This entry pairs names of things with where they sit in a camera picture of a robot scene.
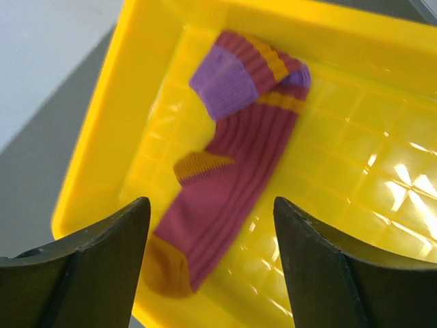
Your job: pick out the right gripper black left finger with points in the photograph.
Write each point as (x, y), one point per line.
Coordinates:
(86, 279)

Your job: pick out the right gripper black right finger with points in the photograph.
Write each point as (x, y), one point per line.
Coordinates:
(336, 280)

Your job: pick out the maroon sock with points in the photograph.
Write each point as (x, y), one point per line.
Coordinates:
(254, 93)

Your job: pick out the yellow plastic tray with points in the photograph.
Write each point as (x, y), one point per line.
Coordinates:
(362, 157)

